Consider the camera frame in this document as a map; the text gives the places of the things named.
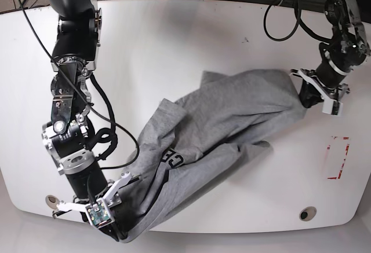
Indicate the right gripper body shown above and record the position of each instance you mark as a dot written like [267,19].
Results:
[111,197]

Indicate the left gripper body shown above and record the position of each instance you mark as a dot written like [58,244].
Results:
[310,76]

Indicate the grey t-shirt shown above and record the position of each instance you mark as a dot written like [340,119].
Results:
[191,145]

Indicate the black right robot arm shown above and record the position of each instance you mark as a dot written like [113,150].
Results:
[74,145]

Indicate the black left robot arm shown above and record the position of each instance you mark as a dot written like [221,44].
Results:
[347,48]

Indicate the left table grommet hole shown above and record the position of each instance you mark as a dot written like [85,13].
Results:
[52,201]

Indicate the table grommet hole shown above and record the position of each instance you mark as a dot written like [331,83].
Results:
[52,201]
[308,214]

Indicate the red tape rectangle marking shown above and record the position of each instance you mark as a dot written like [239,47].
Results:
[336,156]

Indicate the right table grommet hole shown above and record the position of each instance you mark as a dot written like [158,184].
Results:
[308,214]

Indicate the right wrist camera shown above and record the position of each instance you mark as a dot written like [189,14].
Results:
[99,214]

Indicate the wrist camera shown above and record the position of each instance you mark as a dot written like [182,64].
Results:
[99,214]
[332,107]

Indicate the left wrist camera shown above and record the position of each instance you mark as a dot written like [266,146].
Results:
[332,107]

